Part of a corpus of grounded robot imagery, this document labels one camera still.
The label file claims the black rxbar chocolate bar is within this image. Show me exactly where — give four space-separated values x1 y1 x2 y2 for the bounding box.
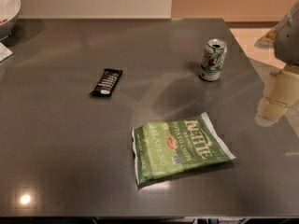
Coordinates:
90 68 122 97

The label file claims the white bowl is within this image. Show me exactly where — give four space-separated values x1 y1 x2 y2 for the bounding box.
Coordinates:
0 0 21 40

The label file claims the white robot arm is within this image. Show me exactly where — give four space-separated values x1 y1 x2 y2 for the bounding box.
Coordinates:
255 2 299 127

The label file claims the green and white soda can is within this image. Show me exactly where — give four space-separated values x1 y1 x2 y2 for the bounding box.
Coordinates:
199 38 227 81

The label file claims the white paper sheet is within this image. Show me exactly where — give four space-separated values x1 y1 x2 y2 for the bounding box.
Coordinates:
0 42 13 62

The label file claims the green jalapeno chip bag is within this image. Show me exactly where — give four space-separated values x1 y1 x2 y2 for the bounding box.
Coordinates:
132 112 235 185

